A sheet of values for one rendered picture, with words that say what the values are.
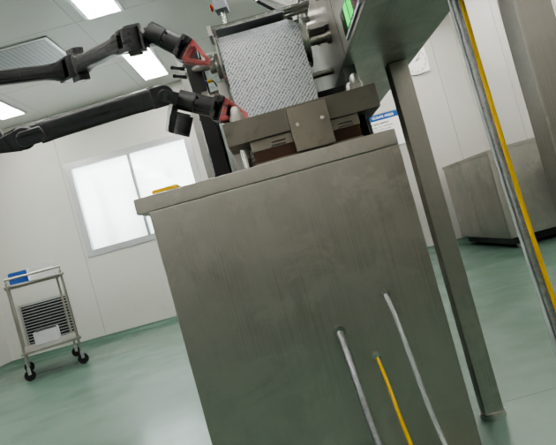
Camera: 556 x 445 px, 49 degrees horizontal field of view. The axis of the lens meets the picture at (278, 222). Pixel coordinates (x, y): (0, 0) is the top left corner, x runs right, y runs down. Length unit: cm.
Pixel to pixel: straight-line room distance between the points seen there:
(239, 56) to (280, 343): 82
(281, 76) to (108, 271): 603
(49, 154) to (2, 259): 139
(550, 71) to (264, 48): 94
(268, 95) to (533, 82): 89
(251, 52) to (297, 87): 17
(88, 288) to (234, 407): 624
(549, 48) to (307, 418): 97
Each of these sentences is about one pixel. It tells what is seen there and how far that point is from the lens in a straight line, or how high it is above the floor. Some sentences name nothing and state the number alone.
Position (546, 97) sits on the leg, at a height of 82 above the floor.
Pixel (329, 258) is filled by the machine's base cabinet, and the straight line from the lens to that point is 147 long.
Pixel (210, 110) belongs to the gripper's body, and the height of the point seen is 110.
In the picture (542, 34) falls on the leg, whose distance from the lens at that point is 108.
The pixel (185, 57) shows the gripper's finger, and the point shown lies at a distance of 183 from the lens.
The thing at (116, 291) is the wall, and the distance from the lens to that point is 760.
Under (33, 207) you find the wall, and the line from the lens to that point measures 789.
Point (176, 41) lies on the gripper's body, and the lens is 185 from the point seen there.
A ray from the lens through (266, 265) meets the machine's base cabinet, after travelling 147.
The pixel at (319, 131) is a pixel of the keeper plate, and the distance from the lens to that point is 152.
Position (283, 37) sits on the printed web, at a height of 126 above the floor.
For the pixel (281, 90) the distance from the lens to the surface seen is 176.
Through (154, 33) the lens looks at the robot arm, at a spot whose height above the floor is 138.
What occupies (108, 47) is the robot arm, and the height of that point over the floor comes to 141.
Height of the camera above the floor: 74
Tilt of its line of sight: 1 degrees up
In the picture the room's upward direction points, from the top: 15 degrees counter-clockwise
